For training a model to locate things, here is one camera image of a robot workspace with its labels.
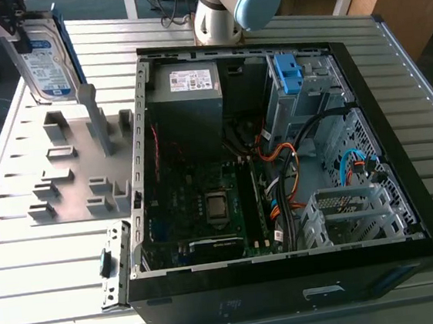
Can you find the wooden cabinet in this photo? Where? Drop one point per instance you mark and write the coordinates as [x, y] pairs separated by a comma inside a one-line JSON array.
[[409, 2]]

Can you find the green motherboard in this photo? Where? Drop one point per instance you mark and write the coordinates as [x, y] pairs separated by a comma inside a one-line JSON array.
[[175, 212]]

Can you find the hard disk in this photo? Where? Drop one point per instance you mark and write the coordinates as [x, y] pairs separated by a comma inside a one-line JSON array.
[[46, 71]]

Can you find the black RAM slot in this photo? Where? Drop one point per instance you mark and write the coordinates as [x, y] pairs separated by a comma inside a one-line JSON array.
[[257, 204], [245, 197]]

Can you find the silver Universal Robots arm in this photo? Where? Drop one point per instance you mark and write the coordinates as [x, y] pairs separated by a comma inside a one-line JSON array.
[[217, 22]]

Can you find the grey parts rack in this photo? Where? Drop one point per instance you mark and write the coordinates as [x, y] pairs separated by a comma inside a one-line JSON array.
[[74, 173]]

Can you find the black graphics card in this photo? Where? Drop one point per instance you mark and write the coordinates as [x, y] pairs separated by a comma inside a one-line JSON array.
[[217, 247]]

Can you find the grey power supply unit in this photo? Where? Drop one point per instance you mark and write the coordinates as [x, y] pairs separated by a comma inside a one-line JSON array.
[[185, 122]]

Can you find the metal optical drive cage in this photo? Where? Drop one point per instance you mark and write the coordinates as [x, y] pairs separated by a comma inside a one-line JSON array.
[[310, 98]]

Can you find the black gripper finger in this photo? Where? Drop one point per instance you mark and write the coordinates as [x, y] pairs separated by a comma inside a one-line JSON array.
[[23, 39]]

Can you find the black open PC case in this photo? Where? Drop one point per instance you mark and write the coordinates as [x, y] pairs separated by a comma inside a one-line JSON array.
[[253, 293]]

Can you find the silver CPU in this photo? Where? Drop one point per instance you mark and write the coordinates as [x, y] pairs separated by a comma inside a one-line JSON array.
[[217, 207]]

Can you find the metal bracket with black knob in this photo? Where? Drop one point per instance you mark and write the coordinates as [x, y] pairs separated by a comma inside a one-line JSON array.
[[118, 238]]

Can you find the metal disk bay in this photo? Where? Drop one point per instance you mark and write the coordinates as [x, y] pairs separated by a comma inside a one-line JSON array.
[[346, 216]]

